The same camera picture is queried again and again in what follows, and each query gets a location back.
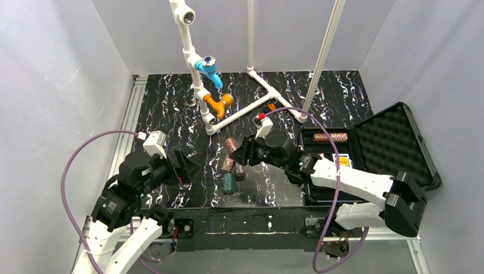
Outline green blue chip stack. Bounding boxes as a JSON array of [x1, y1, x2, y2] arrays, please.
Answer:
[[222, 173, 235, 195]]

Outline aluminium frame rail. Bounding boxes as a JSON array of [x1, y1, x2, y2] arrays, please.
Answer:
[[71, 75, 149, 274]]

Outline orange plastic faucet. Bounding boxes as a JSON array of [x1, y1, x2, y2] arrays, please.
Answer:
[[203, 93, 234, 119]]

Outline red black chip stack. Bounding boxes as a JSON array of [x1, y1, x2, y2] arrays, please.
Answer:
[[312, 133, 328, 143], [224, 138, 240, 154], [323, 133, 349, 143]]

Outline orange white chip stack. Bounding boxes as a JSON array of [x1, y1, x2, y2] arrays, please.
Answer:
[[221, 155, 235, 174]]

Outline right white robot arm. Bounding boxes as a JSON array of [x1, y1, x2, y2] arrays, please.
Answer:
[[229, 131, 427, 237]]

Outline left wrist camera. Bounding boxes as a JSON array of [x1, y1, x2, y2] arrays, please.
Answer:
[[137, 131, 167, 159]]

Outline white card deck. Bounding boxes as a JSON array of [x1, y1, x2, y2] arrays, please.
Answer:
[[332, 153, 354, 168]]

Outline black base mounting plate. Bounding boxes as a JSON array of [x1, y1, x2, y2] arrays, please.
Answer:
[[172, 205, 329, 252]]

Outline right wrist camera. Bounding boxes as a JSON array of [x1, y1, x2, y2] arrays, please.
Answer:
[[253, 113, 273, 139]]

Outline yellow dealer button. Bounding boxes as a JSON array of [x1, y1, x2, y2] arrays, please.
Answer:
[[338, 156, 350, 167]]

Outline white pvc pipe frame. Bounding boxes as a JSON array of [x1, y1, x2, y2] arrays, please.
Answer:
[[168, 0, 346, 136]]

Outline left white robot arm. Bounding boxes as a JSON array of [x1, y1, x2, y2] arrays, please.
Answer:
[[73, 150, 201, 273]]

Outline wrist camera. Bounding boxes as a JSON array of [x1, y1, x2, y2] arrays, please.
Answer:
[[253, 113, 273, 139], [137, 131, 167, 159]]

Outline black poker carrying case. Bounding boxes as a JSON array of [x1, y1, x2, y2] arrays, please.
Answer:
[[297, 102, 442, 206]]

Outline blue plastic faucet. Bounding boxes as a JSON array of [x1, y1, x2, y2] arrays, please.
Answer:
[[195, 55, 223, 89]]

